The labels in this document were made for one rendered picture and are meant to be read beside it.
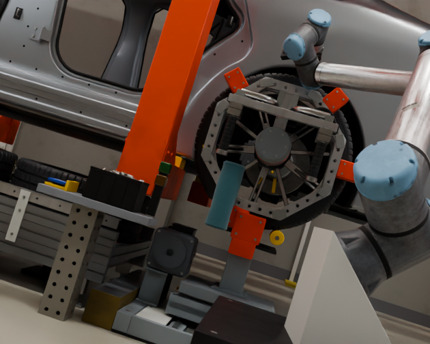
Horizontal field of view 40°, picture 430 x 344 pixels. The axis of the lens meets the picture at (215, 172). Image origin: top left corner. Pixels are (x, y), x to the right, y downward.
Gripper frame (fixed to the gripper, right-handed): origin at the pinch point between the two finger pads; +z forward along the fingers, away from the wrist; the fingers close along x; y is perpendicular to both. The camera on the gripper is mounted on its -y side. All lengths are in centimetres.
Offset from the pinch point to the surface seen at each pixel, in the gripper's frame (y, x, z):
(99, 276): -50, -100, 36
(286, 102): -0.3, -20.8, -6.8
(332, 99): 16.9, -15.0, -10.5
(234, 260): -1, -74, 38
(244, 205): -3, -60, 14
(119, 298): -36, -111, 21
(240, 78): -21.0, -17.5, -9.1
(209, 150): -23, -46, 6
